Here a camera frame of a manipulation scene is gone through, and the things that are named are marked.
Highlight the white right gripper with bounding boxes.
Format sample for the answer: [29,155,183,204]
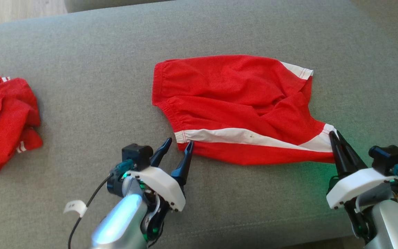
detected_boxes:
[326,131,398,241]

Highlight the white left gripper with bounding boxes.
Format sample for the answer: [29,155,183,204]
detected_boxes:
[126,138,194,242]

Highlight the red shorts white stripe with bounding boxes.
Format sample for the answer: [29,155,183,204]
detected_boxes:
[152,55,339,166]

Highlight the red basketball jersey white sleeves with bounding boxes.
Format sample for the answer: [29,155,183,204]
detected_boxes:
[0,73,43,179]

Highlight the large grey sofa seat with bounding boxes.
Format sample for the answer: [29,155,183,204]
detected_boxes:
[0,0,398,249]

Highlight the teal left camera connector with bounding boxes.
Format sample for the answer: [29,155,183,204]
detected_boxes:
[110,159,134,174]

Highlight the white cable label tag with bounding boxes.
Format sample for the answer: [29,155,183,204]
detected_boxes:
[64,200,87,218]

